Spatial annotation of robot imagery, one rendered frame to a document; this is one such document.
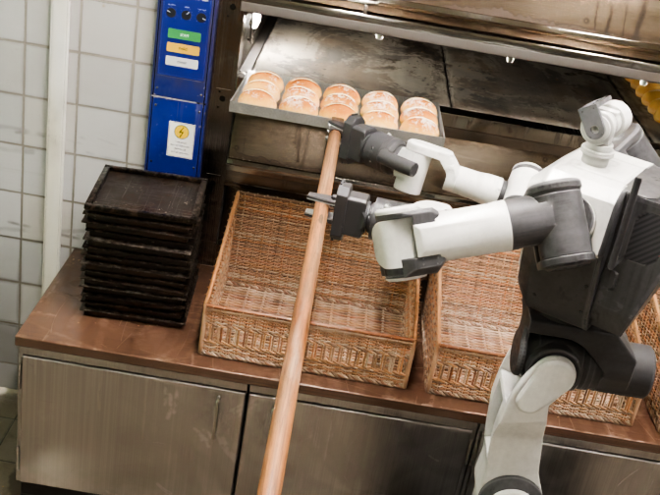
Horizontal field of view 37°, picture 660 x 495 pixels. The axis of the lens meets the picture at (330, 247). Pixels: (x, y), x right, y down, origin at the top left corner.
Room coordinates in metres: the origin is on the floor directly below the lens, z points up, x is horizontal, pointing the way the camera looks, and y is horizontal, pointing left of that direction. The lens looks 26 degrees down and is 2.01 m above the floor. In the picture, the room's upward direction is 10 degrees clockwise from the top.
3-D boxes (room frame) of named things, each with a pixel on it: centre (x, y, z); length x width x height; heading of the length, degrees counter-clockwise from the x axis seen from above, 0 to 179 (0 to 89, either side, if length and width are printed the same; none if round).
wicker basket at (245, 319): (2.40, 0.02, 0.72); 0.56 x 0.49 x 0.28; 91
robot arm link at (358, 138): (2.26, -0.05, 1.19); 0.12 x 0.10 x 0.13; 55
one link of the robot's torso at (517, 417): (1.80, -0.48, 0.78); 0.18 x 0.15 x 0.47; 0
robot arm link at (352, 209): (1.85, -0.06, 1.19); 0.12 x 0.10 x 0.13; 83
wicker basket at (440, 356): (2.41, -0.58, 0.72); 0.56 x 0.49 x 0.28; 91
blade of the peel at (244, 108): (2.56, 0.04, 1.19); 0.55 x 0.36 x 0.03; 91
